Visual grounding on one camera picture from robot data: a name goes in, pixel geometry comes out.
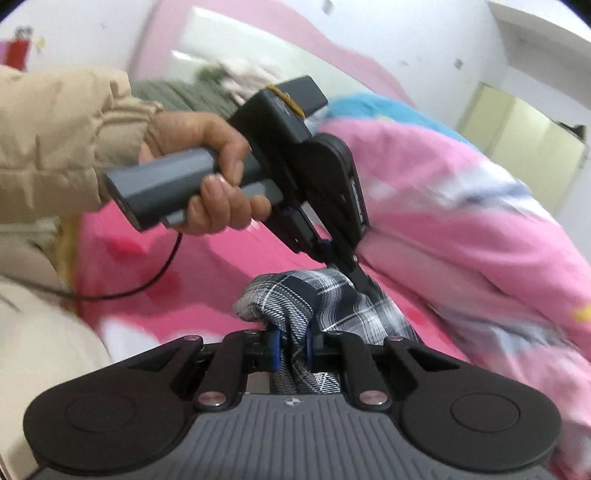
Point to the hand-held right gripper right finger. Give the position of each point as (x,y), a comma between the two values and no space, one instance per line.
(309,353)

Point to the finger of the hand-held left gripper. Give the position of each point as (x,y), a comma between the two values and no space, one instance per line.
(362,277)

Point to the red wall decoration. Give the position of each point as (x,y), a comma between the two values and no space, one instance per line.
(14,53)

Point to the pink white headboard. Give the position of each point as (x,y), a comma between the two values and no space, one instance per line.
(221,37)

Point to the person's left forearm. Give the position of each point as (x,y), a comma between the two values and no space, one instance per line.
(55,138)

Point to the pale yellow wardrobe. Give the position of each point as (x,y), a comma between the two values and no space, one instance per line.
(521,138)

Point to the person's torso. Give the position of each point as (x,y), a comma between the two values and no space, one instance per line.
(41,360)

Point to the person's left hand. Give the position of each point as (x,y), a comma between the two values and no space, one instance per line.
(194,131)

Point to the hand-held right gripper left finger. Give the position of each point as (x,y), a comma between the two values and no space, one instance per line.
(274,350)

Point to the white fluffy blanket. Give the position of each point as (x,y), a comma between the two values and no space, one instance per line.
(249,74)

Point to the pink floral quilt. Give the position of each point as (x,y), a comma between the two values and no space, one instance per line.
(461,221)

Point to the black white plaid pants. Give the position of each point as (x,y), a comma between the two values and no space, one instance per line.
(286,295)

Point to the green speckled blanket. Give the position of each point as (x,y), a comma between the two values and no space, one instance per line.
(184,97)

